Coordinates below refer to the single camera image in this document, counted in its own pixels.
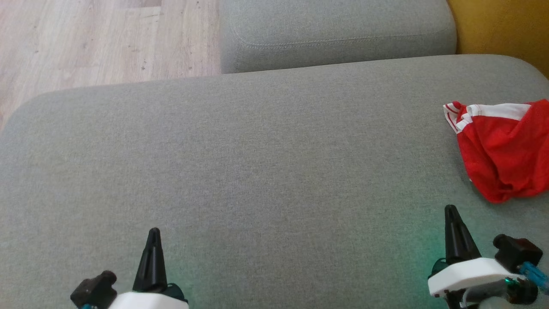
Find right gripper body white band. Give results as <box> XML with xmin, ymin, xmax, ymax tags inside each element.
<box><xmin>428</xmin><ymin>257</ymin><xmax>537</xmax><ymax>309</ymax></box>

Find right cable with blue connector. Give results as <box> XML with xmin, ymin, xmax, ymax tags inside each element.
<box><xmin>518</xmin><ymin>262</ymin><xmax>549</xmax><ymax>297</ymax></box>

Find red shorts with white band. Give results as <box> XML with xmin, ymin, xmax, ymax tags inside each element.
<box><xmin>457</xmin><ymin>100</ymin><xmax>549</xmax><ymax>203</ymax></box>

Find large grey sofa seat cushion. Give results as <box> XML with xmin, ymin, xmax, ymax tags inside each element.
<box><xmin>0</xmin><ymin>55</ymin><xmax>549</xmax><ymax>309</ymax></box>

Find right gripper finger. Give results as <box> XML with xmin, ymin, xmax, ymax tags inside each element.
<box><xmin>444</xmin><ymin>205</ymin><xmax>482</xmax><ymax>264</ymax></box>

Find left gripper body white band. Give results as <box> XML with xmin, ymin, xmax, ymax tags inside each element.
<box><xmin>107</xmin><ymin>283</ymin><xmax>189</xmax><ymax>309</ymax></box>

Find small grey sofa cushion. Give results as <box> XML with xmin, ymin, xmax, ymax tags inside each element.
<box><xmin>219</xmin><ymin>0</ymin><xmax>457</xmax><ymax>74</ymax></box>

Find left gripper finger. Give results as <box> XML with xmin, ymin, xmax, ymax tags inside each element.
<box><xmin>132</xmin><ymin>228</ymin><xmax>168</xmax><ymax>293</ymax></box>

